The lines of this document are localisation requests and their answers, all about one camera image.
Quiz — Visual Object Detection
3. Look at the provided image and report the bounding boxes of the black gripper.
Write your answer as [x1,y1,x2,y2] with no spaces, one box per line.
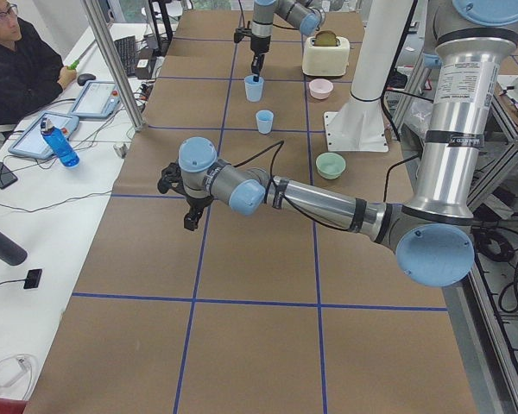
[157,162,214,231]
[234,27,271,82]

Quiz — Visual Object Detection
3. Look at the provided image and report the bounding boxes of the light blue cup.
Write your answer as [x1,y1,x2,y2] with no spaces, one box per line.
[244,74,264,103]
[256,110,274,135]

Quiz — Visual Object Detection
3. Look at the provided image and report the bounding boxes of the cream white toaster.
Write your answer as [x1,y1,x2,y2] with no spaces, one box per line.
[301,36,351,78]

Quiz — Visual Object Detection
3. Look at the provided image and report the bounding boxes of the pink bowl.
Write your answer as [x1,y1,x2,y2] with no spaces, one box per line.
[308,78,333,100]

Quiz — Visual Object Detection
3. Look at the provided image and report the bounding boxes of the toast bread slice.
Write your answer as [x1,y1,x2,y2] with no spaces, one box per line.
[313,30,339,47]

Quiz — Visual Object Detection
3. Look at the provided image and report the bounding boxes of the blue water bottle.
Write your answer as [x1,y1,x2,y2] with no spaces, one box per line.
[40,116,79,167]

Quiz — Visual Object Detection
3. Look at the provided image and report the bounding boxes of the teach pendant far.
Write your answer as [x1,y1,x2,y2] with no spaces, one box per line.
[69,80,120,119]

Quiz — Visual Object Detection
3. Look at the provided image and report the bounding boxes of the teach pendant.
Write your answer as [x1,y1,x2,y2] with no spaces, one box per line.
[8,111,79,160]
[69,80,120,119]

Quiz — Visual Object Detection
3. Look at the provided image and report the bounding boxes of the green bowl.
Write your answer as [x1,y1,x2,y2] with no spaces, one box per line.
[315,152,346,180]

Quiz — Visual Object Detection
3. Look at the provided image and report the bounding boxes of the black keyboard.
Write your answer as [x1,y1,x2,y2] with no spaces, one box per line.
[114,35,137,77]

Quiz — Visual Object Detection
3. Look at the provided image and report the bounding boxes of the black computer mouse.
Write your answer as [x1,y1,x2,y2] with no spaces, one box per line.
[77,73,96,86]

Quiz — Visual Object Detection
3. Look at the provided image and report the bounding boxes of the teach pendant near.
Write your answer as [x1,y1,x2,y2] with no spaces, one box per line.
[8,111,79,160]

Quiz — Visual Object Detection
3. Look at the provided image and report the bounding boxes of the small black puck device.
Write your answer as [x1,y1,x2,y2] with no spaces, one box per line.
[23,268,42,290]

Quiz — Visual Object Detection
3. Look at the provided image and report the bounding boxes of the black smartphone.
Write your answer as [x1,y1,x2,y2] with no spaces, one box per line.
[0,162,18,190]

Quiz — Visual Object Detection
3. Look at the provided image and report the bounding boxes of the black water bottle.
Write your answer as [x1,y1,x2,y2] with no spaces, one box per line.
[0,232,28,266]

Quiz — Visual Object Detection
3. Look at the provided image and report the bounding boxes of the seated person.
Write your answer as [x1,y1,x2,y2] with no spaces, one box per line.
[0,1,77,124]

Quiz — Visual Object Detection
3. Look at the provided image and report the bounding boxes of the clear safety glasses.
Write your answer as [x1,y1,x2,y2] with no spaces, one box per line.
[0,354,38,400]

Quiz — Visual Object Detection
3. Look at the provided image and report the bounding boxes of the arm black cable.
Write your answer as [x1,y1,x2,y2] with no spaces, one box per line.
[237,0,256,35]
[232,140,355,232]

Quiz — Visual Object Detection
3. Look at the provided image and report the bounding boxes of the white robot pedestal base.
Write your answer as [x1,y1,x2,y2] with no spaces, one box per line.
[324,1,416,152]

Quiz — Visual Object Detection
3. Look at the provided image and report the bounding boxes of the aluminium frame post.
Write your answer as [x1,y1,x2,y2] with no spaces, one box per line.
[81,0,144,132]

